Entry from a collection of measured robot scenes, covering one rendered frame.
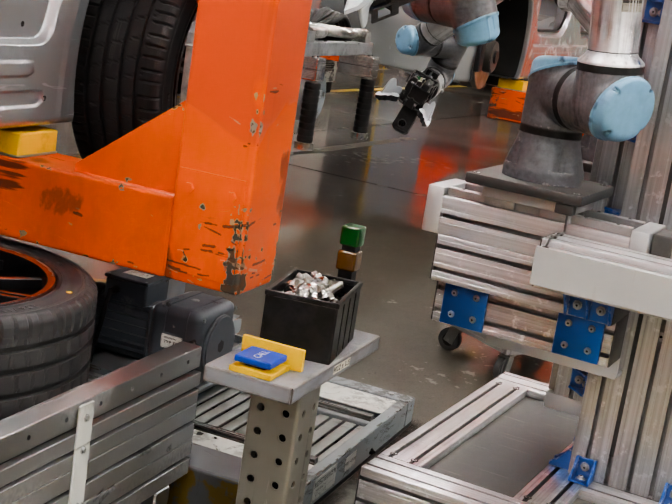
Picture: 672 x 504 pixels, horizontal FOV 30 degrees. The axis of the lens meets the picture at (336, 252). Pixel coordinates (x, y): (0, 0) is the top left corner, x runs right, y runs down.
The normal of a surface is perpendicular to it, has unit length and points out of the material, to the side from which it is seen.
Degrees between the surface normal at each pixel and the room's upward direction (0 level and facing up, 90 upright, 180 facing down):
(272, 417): 90
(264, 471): 90
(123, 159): 90
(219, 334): 90
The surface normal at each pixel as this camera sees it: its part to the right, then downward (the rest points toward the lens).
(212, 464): 0.15, -0.96
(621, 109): 0.45, 0.39
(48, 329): 0.85, 0.24
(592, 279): -0.45, 0.13
